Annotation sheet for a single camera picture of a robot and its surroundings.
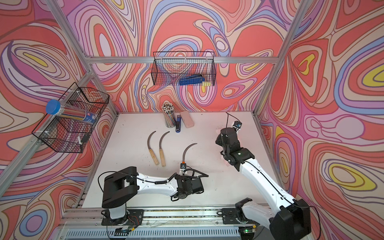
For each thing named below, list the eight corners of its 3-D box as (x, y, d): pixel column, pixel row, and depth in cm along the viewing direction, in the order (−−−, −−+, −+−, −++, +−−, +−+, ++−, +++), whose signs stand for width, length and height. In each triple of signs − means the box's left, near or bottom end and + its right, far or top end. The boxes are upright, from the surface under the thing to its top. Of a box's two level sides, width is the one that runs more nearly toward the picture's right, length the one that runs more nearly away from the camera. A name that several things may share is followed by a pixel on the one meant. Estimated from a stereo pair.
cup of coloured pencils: (165, 128, 112) (161, 110, 98) (166, 120, 117) (162, 102, 103) (175, 128, 112) (172, 110, 98) (176, 120, 117) (173, 102, 103)
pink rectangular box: (186, 129, 111) (186, 127, 109) (179, 113, 122) (179, 111, 120) (195, 126, 113) (195, 124, 111) (187, 111, 123) (187, 109, 121)
